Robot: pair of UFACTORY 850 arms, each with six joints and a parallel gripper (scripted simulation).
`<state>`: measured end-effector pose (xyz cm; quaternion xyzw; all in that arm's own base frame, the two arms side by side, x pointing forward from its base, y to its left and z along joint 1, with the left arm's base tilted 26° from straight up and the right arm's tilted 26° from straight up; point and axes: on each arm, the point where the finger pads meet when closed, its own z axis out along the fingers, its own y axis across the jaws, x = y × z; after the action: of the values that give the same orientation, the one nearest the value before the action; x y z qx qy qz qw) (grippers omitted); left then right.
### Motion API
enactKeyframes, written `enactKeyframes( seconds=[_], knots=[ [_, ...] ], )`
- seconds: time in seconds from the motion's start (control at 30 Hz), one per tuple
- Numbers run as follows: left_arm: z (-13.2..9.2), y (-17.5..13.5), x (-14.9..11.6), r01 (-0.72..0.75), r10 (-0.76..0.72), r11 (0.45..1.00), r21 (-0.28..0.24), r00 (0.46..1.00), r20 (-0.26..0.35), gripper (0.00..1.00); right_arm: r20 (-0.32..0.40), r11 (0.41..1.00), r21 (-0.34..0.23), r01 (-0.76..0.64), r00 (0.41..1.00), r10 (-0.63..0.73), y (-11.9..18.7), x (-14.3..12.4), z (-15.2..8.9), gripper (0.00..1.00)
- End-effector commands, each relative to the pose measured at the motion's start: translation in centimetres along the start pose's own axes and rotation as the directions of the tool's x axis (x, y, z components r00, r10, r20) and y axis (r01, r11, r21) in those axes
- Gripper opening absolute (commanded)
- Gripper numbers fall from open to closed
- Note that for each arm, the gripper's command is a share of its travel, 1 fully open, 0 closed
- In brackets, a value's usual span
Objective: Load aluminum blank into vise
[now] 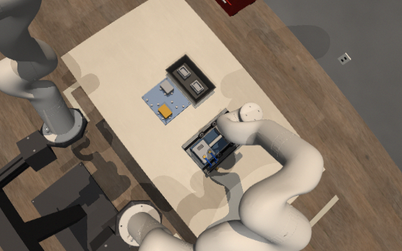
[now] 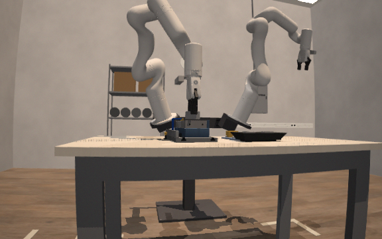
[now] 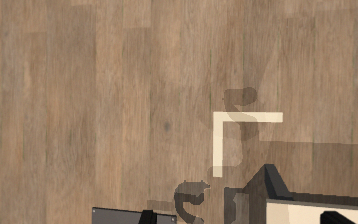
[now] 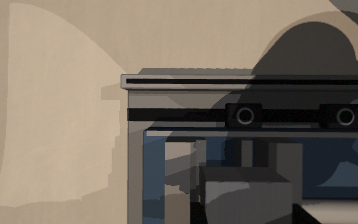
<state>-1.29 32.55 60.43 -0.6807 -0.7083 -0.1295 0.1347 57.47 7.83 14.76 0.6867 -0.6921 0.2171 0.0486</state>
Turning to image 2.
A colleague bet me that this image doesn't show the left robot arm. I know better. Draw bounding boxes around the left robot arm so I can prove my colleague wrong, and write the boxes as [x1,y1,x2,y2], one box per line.
[228,7,316,126]

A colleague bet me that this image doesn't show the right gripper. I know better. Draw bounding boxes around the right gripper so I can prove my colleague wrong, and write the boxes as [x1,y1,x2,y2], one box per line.
[185,76,201,114]

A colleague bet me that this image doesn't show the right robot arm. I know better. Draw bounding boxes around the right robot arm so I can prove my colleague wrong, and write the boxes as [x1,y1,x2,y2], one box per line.
[127,0,203,125]

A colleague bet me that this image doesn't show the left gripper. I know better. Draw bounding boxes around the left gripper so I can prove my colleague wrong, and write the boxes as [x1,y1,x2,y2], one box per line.
[297,49,311,70]

